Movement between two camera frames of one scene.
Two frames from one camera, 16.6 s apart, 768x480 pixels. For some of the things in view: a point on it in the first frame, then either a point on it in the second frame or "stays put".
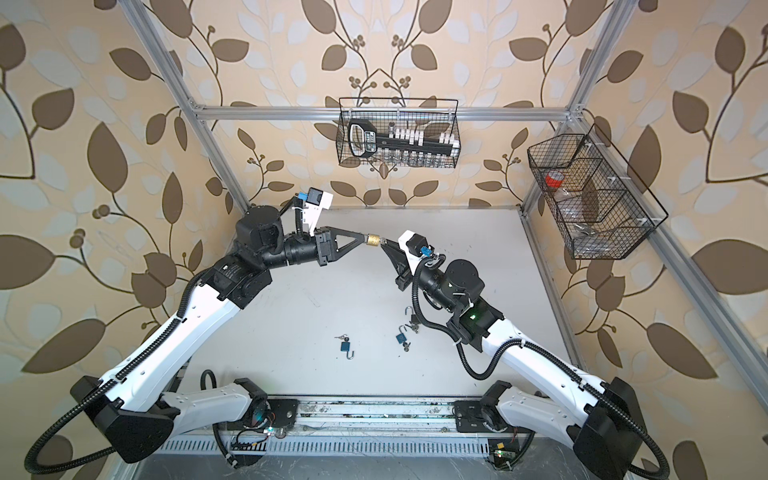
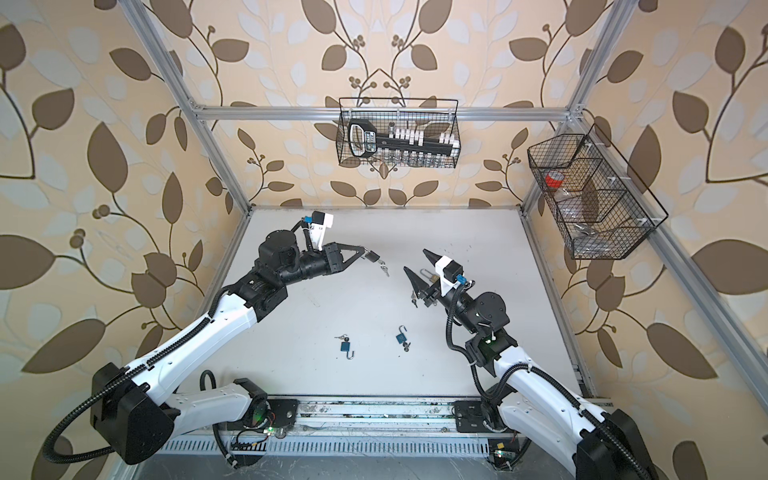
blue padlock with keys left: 345,345 stays put
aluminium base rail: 372,427 stays put
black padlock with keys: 414,323 -> 374,257
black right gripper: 398,257 -> 424,292
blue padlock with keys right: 402,339 stays put
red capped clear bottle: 554,181 stays put
